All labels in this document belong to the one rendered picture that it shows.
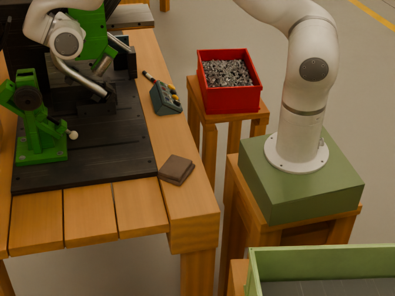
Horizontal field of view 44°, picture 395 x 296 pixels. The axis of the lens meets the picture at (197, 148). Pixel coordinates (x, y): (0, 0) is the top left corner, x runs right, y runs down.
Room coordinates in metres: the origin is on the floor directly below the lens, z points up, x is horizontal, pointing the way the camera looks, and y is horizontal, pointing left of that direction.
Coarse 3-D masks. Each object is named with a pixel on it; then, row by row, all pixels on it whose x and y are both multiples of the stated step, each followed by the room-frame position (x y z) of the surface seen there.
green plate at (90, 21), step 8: (72, 8) 1.48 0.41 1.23; (104, 8) 1.50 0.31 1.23; (72, 16) 1.47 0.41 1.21; (80, 16) 1.48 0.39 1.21; (88, 16) 1.48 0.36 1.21; (96, 16) 1.49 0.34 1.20; (104, 16) 1.49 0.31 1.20; (80, 24) 1.47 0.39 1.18; (88, 24) 1.48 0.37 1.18; (96, 24) 1.48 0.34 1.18; (104, 24) 1.49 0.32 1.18; (88, 32) 1.47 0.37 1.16; (96, 32) 1.47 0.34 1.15; (104, 32) 1.48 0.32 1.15; (88, 40) 1.46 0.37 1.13; (96, 40) 1.47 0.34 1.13; (104, 40) 1.47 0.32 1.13; (88, 48) 1.45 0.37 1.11; (96, 48) 1.46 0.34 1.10; (104, 48) 1.47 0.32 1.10; (80, 56) 1.44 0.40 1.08; (88, 56) 1.45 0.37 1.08; (96, 56) 1.45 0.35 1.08
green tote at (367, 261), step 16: (256, 256) 0.74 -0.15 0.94; (272, 256) 0.75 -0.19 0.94; (288, 256) 0.75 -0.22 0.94; (304, 256) 0.75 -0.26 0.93; (320, 256) 0.75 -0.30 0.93; (336, 256) 0.76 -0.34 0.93; (352, 256) 0.76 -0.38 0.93; (368, 256) 0.76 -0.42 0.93; (384, 256) 0.77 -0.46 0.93; (256, 272) 0.68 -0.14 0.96; (272, 272) 0.75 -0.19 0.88; (288, 272) 0.75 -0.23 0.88; (304, 272) 0.75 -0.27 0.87; (320, 272) 0.75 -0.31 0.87; (336, 272) 0.76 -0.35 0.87; (352, 272) 0.76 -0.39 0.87; (368, 272) 0.76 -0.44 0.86; (384, 272) 0.77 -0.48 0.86; (256, 288) 0.64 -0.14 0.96
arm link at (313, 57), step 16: (304, 32) 1.06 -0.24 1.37; (320, 32) 1.04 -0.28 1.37; (336, 32) 1.10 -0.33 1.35; (288, 48) 1.07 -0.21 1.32; (304, 48) 1.00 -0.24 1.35; (320, 48) 0.99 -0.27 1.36; (336, 48) 1.02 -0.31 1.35; (288, 64) 1.02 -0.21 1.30; (304, 64) 0.98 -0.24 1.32; (320, 64) 0.98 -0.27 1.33; (336, 64) 0.99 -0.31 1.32; (288, 80) 1.03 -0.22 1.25; (304, 80) 0.99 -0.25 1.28; (320, 80) 0.98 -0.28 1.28; (288, 96) 1.08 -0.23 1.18; (304, 96) 1.04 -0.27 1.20; (320, 96) 1.05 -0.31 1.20; (304, 112) 1.05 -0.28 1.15
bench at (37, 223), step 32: (0, 64) 1.74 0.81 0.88; (0, 160) 1.14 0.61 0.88; (0, 192) 1.00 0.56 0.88; (64, 192) 1.00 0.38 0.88; (96, 192) 1.01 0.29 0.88; (128, 192) 1.01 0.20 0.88; (160, 192) 1.02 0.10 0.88; (0, 224) 0.87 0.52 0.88; (32, 224) 0.88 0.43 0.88; (64, 224) 0.88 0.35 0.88; (96, 224) 0.88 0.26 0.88; (128, 224) 0.89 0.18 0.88; (160, 224) 0.89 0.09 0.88; (0, 256) 0.79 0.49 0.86; (192, 256) 0.91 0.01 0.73; (0, 288) 0.78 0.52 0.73; (192, 288) 0.91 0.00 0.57
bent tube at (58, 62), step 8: (56, 56) 1.38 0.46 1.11; (56, 64) 1.38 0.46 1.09; (64, 64) 1.39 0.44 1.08; (64, 72) 1.37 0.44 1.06; (72, 72) 1.38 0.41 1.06; (80, 80) 1.38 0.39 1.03; (88, 80) 1.39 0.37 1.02; (88, 88) 1.38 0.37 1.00; (96, 88) 1.38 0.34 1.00; (104, 96) 1.38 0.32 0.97
